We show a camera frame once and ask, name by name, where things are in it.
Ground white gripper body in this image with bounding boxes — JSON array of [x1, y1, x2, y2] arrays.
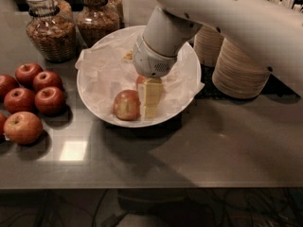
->
[[133, 34, 177, 79]]

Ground yellow-red apple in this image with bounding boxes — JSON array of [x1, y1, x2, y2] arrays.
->
[[135, 76, 146, 86], [113, 90, 140, 121], [4, 112, 44, 145]]

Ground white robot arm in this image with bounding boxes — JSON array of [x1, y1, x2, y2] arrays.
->
[[133, 0, 303, 94]]

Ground yellow-red apple in bowl front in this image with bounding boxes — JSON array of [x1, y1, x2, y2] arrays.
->
[[113, 90, 140, 121]]

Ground white bowl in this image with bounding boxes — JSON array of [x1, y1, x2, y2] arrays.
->
[[76, 25, 203, 129]]

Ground red apple top middle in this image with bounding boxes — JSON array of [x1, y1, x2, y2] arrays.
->
[[32, 71, 63, 92]]

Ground red apple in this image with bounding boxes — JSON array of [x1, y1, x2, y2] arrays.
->
[[35, 86, 66, 115], [32, 71, 63, 92], [4, 88, 35, 114], [0, 74, 19, 101], [15, 62, 43, 88]]

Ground red apple centre right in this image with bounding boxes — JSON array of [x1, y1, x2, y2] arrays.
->
[[35, 86, 66, 115]]

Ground red apple top left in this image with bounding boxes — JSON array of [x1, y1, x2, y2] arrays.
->
[[15, 62, 43, 88]]

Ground red apple centre left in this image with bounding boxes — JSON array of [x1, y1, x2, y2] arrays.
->
[[4, 88, 35, 114]]

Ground red apple far left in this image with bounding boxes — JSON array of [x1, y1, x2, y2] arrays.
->
[[0, 74, 19, 101]]

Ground red apple left edge low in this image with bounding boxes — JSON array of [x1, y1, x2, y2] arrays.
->
[[0, 113, 7, 142]]

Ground white paper liner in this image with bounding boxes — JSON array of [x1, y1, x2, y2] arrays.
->
[[74, 28, 205, 123]]

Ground glass granola jar right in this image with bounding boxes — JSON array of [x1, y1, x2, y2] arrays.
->
[[75, 0, 120, 47]]

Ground glass granola jar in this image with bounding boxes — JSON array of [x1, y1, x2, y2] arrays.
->
[[26, 0, 77, 62], [75, 0, 120, 47]]

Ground white paper sign left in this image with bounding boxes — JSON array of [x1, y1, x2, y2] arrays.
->
[[122, 0, 156, 26]]

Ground rear stack paper bowls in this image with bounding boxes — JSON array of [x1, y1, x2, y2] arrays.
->
[[193, 26, 223, 67]]

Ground stack paper bowls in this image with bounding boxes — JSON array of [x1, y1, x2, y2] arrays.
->
[[193, 26, 223, 67], [212, 39, 270, 99]]

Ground glass granola jar left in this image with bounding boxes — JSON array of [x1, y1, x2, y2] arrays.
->
[[26, 0, 77, 62]]

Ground front stack paper bowls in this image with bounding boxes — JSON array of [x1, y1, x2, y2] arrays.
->
[[212, 39, 270, 99]]

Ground black cable under table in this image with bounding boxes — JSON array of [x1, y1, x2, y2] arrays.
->
[[89, 189, 129, 227]]

